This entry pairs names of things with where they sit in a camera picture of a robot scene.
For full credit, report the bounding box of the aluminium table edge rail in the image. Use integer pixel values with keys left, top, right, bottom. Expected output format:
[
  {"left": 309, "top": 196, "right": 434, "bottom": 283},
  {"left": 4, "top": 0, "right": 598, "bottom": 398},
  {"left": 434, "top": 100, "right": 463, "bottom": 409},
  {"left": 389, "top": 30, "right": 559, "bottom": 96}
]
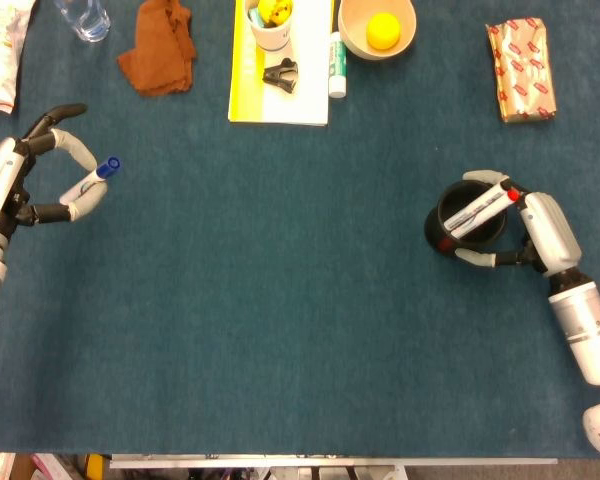
[{"left": 109, "top": 453, "right": 559, "bottom": 470}]

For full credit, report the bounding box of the red-capped white marker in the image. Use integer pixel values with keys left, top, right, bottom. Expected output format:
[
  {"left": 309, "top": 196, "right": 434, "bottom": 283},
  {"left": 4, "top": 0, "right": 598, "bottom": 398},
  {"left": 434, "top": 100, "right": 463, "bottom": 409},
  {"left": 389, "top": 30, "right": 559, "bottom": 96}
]
[{"left": 449, "top": 188, "right": 522, "bottom": 239}]

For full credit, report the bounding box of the white paper cup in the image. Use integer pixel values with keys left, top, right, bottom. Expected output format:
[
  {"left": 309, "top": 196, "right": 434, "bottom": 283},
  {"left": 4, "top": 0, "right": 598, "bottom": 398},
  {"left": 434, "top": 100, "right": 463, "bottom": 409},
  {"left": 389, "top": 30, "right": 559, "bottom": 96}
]
[{"left": 243, "top": 0, "right": 297, "bottom": 53}]

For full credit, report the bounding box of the yellow and white notebook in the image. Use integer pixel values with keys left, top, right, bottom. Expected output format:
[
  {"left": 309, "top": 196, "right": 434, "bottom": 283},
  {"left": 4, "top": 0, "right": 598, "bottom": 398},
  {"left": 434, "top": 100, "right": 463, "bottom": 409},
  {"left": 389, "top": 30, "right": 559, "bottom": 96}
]
[{"left": 227, "top": 0, "right": 337, "bottom": 128}]

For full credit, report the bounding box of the green and white glue stick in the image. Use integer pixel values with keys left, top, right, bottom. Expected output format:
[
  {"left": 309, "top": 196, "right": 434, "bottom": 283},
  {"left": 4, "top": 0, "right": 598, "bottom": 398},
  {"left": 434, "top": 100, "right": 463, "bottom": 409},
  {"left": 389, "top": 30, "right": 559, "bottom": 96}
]
[{"left": 327, "top": 30, "right": 349, "bottom": 100}]

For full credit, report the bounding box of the beige bowl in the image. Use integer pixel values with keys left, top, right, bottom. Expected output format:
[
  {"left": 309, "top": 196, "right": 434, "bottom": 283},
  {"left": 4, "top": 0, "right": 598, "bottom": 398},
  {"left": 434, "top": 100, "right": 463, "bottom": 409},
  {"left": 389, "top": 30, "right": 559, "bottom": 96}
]
[{"left": 337, "top": 0, "right": 418, "bottom": 62}]

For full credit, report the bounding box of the blue felt table cover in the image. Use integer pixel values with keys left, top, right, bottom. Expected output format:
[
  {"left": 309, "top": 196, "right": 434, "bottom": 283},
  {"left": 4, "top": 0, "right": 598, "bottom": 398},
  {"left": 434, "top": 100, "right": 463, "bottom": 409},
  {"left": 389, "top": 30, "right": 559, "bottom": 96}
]
[{"left": 0, "top": 0, "right": 600, "bottom": 459}]

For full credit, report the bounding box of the brown cloth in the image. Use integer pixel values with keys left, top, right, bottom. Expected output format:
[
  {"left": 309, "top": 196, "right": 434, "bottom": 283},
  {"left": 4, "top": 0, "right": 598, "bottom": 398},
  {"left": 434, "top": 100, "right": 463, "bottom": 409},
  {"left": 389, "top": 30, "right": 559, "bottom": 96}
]
[{"left": 116, "top": 0, "right": 198, "bottom": 97}]

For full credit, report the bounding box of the yellow ball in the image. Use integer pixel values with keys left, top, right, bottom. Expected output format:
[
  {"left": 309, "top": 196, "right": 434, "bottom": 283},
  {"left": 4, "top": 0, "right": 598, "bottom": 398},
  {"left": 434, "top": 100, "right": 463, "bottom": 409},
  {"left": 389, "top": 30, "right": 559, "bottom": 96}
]
[{"left": 365, "top": 12, "right": 401, "bottom": 51}]

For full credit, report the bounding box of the pink paper packet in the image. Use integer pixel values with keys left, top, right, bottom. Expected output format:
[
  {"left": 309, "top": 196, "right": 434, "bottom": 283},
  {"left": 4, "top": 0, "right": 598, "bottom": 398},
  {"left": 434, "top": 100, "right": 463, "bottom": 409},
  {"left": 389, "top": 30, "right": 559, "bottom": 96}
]
[{"left": 29, "top": 453, "right": 76, "bottom": 480}]

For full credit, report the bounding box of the black staple remover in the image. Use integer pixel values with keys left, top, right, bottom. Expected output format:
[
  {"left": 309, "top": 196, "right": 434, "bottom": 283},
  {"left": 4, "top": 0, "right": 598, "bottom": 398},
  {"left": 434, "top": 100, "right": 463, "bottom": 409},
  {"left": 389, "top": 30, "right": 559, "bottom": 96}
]
[{"left": 261, "top": 57, "right": 300, "bottom": 95}]

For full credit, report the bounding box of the yellow toy figure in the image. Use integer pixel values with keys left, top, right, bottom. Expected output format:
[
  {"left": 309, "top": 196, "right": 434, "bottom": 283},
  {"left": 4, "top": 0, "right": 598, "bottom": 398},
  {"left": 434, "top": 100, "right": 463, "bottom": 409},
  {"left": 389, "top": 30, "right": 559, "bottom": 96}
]
[{"left": 257, "top": 0, "right": 294, "bottom": 26}]

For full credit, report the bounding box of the blue-capped white marker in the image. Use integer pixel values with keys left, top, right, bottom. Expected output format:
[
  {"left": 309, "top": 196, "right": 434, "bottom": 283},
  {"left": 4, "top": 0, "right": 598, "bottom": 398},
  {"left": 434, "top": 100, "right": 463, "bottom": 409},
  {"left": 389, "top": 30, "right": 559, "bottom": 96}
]
[{"left": 58, "top": 156, "right": 123, "bottom": 205}]

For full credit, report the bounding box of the black mesh pen holder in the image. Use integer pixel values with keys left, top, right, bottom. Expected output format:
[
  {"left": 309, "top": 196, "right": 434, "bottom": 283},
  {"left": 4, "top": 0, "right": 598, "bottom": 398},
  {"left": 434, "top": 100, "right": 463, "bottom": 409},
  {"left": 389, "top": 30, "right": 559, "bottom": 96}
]
[{"left": 424, "top": 180, "right": 509, "bottom": 256}]

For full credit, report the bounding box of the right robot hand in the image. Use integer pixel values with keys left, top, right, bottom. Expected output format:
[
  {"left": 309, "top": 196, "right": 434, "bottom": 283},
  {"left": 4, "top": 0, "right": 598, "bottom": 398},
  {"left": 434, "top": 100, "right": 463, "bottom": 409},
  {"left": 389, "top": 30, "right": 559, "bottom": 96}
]
[{"left": 454, "top": 169, "right": 584, "bottom": 275}]

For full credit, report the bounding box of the clear plastic cup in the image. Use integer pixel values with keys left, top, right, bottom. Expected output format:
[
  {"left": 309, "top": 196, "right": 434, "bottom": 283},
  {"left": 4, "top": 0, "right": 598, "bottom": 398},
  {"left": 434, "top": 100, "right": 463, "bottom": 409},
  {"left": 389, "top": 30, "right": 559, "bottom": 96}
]
[{"left": 53, "top": 0, "right": 112, "bottom": 44}]

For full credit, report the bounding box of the gold and red snack packet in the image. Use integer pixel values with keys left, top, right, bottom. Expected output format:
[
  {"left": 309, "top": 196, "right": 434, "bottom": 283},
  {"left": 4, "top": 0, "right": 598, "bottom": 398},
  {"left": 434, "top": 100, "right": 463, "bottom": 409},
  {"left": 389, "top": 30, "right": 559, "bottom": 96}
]
[{"left": 485, "top": 17, "right": 559, "bottom": 125}]

